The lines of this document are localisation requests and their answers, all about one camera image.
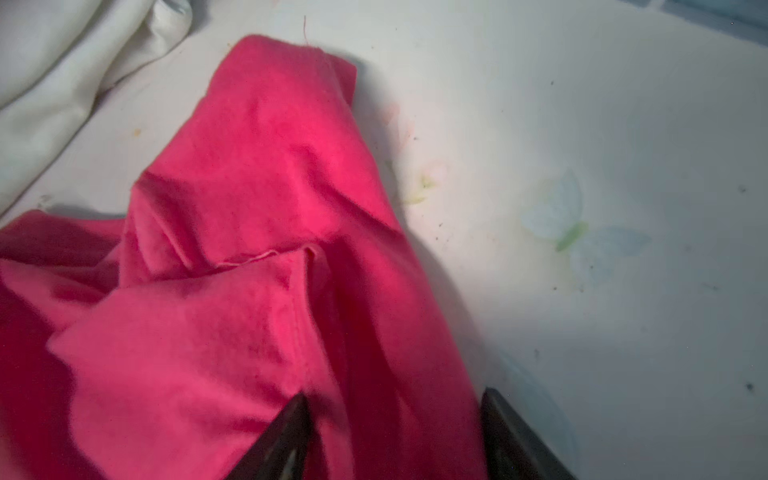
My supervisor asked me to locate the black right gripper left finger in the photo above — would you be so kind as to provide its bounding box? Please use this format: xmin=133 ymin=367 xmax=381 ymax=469
xmin=225 ymin=392 xmax=314 ymax=480

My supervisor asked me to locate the magenta t shirt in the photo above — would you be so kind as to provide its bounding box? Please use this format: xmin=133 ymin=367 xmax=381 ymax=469
xmin=1 ymin=36 xmax=487 ymax=479

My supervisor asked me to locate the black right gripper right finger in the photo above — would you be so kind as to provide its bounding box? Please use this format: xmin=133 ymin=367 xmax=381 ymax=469
xmin=480 ymin=388 xmax=576 ymax=480

